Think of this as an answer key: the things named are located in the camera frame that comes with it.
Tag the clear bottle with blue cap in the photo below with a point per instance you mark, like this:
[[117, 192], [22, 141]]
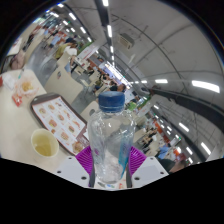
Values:
[[110, 133]]

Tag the brown food tray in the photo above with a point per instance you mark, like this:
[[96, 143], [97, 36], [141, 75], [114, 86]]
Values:
[[35, 111]]

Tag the ceiling air conditioner unit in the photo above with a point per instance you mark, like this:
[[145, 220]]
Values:
[[126, 41]]

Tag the printed paper tray liner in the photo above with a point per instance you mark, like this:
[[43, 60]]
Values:
[[58, 120]]

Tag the ceiling lights group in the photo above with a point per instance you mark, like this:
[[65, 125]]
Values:
[[205, 86]]

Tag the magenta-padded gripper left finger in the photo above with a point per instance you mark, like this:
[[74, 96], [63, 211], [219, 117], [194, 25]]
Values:
[[71, 168]]

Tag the beige chair with round hole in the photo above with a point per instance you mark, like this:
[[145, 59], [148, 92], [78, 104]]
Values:
[[89, 111], [63, 86]]

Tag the fries in paper wrapper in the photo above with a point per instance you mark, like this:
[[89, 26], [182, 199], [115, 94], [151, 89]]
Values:
[[26, 87]]

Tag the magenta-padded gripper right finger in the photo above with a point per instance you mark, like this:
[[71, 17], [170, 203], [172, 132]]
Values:
[[150, 168]]

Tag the cream paper cup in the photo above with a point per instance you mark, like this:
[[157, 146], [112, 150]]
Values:
[[44, 143]]

